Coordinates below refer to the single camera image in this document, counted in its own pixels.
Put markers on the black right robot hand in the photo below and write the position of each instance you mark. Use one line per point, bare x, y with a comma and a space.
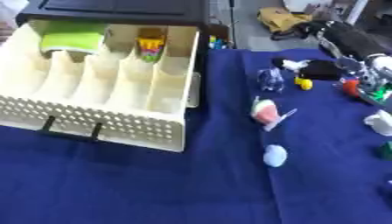
319, 70

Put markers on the silver and black right robot arm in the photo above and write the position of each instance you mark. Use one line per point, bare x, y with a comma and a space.
352, 38

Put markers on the pale compartment drawer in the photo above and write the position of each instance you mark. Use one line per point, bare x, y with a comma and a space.
102, 87

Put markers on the yellow toy duck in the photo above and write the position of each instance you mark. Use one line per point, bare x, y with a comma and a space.
305, 84

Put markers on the red toy block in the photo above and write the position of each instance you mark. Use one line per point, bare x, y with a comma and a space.
350, 87

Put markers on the blue and white toy figure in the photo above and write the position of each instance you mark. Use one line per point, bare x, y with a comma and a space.
270, 79

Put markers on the yellow bag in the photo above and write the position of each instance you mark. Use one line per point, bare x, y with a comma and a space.
279, 19

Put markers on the pink and white wrapped toy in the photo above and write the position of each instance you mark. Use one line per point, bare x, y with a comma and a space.
265, 112

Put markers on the white cup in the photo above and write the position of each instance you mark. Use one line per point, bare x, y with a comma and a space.
380, 122

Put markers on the white oval egg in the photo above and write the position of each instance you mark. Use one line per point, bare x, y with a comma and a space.
275, 155

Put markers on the black tripod pole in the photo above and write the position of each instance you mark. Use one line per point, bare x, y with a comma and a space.
233, 23

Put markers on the green block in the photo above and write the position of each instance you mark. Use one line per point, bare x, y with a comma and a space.
386, 150

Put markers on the box of colourful toys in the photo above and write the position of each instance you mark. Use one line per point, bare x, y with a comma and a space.
217, 40

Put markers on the yellow multicolour toy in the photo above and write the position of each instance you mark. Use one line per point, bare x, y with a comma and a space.
150, 46

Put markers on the black cabinet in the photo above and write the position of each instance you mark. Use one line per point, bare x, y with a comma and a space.
122, 10

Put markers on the green folded cloth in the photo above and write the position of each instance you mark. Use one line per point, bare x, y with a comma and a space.
71, 39

